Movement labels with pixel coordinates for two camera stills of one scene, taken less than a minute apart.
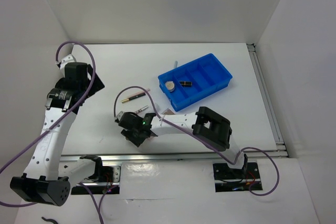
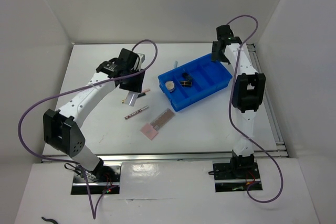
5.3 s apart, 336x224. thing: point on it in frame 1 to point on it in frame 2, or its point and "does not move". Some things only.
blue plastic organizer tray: [208, 76] does not move
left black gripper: [97, 85] to [136, 86]
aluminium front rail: [168, 157] does not move
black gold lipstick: [186, 84] does not move
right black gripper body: [133, 136] to [221, 52]
